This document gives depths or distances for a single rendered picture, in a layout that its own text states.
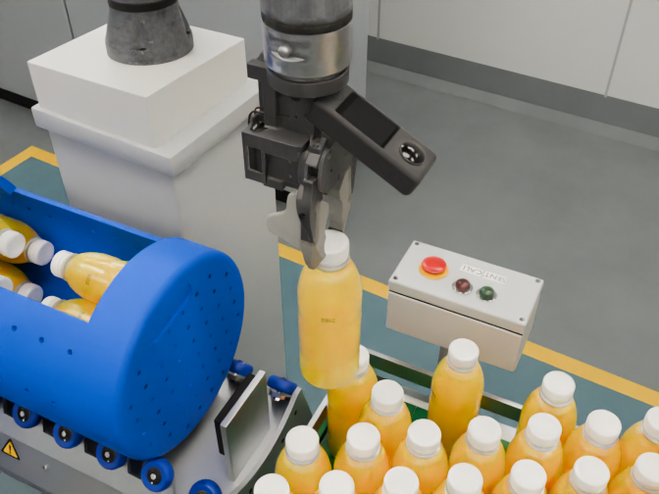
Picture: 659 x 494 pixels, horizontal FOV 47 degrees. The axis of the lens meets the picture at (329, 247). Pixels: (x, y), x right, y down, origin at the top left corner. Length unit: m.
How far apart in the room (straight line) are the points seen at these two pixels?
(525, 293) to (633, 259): 1.90
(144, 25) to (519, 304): 0.75
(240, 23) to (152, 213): 1.38
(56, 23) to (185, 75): 2.09
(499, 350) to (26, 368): 0.62
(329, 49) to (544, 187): 2.65
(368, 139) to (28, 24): 2.94
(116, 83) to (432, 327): 0.64
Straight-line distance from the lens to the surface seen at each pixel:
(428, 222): 2.95
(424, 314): 1.09
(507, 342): 1.08
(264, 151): 0.68
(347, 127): 0.64
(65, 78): 1.36
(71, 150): 1.46
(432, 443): 0.90
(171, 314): 0.93
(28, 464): 1.23
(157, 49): 1.33
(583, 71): 3.62
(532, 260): 2.85
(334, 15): 0.61
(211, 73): 1.35
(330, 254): 0.75
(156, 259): 0.93
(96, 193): 1.48
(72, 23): 3.28
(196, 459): 1.10
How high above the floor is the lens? 1.84
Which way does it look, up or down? 41 degrees down
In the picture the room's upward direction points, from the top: straight up
